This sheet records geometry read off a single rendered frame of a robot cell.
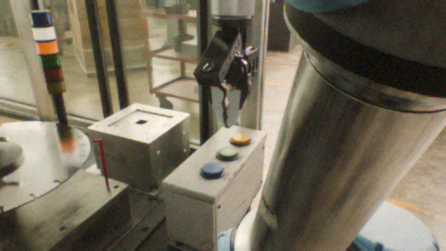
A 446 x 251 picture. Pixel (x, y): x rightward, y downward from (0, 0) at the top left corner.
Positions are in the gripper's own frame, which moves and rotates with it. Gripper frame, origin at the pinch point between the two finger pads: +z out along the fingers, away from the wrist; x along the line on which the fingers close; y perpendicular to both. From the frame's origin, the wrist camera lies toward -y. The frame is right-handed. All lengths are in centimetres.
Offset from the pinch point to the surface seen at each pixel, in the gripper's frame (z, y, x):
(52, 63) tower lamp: -7.1, -1.3, 44.3
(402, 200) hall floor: 97, 138, -50
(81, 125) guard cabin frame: 20, 17, 60
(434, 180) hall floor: 98, 169, -68
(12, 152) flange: 1.2, -24.5, 29.3
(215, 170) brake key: 6.5, -7.0, -1.1
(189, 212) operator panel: 12.5, -13.2, 1.2
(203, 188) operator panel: 7.5, -11.8, -1.1
